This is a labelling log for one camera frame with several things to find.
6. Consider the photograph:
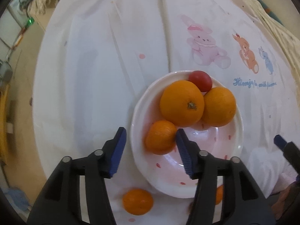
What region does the medium orange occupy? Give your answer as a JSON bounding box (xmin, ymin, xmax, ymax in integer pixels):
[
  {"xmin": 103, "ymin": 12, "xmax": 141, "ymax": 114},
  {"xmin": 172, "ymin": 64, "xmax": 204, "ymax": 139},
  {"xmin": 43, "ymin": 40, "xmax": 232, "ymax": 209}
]
[{"xmin": 201, "ymin": 87, "xmax": 237, "ymax": 127}]

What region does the small mandarin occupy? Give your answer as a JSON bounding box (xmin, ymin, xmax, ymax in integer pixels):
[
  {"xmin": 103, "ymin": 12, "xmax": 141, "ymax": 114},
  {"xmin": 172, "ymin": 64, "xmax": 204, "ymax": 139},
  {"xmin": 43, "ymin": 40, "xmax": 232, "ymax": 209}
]
[
  {"xmin": 122, "ymin": 188, "xmax": 154, "ymax": 216},
  {"xmin": 144, "ymin": 120, "xmax": 177, "ymax": 155},
  {"xmin": 215, "ymin": 185, "xmax": 223, "ymax": 205}
]

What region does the red cherry tomato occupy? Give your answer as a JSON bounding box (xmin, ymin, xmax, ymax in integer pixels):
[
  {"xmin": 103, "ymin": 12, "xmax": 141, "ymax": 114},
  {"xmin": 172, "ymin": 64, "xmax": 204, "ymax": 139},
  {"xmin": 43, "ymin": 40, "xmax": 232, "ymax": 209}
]
[{"xmin": 188, "ymin": 71, "xmax": 213, "ymax": 92}]

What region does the large orange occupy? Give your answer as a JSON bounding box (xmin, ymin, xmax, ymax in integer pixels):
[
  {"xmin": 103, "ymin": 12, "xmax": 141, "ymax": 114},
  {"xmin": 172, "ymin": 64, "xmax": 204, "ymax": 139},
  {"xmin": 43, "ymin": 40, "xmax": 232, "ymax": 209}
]
[{"xmin": 159, "ymin": 80, "xmax": 204, "ymax": 128}]

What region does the right hand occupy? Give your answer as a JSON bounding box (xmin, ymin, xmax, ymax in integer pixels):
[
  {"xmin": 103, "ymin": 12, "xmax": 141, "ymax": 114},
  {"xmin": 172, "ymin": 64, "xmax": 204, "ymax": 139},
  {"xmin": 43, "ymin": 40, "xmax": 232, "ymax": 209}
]
[{"xmin": 271, "ymin": 182, "xmax": 299, "ymax": 221}]

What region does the floral yellow bed cover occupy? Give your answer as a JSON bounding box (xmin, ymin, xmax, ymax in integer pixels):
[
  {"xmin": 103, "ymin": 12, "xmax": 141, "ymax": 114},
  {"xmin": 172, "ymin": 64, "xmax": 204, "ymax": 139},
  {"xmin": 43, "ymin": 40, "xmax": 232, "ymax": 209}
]
[{"xmin": 210, "ymin": 0, "xmax": 300, "ymax": 80}]

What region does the teal cushion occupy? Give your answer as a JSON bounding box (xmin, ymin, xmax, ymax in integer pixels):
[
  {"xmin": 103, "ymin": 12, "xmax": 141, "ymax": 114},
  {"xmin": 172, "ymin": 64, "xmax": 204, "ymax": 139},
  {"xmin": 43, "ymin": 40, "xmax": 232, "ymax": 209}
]
[{"xmin": 257, "ymin": 0, "xmax": 283, "ymax": 25}]

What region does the grey dustpan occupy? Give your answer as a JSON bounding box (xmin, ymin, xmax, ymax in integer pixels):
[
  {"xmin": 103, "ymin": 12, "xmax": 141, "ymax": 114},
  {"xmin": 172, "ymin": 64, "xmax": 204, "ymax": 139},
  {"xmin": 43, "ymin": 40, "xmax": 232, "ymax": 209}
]
[{"xmin": 0, "ymin": 61, "xmax": 13, "ymax": 83}]

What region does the white cartoon bed sheet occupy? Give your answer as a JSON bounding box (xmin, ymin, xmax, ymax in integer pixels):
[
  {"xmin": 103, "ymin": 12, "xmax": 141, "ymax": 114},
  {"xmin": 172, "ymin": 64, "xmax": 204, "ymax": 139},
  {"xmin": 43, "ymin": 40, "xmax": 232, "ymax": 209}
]
[{"xmin": 33, "ymin": 0, "xmax": 299, "ymax": 197}]

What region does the green mop head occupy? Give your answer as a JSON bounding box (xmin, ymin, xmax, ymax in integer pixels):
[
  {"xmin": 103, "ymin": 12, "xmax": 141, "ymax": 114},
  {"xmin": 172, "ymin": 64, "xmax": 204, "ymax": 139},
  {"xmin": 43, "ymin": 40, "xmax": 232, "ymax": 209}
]
[{"xmin": 25, "ymin": 17, "xmax": 35, "ymax": 28}]

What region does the cream bedside cabinet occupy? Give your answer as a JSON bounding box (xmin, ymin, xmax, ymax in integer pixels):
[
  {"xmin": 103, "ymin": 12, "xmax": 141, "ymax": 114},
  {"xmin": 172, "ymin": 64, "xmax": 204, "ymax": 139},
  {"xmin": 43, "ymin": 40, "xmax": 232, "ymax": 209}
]
[{"xmin": 27, "ymin": 0, "xmax": 58, "ymax": 31}]

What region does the white washing machine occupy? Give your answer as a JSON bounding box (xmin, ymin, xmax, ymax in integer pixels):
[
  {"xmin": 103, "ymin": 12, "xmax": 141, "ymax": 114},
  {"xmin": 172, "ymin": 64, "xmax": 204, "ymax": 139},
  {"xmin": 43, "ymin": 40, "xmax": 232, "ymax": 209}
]
[{"xmin": 8, "ymin": 0, "xmax": 28, "ymax": 27}]

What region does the wooden chair frame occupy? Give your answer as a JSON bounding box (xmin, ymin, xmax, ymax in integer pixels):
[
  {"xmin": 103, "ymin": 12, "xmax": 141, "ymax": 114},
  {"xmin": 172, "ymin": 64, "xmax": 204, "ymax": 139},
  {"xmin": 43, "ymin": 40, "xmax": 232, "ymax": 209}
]
[{"xmin": 0, "ymin": 84, "xmax": 13, "ymax": 164}]

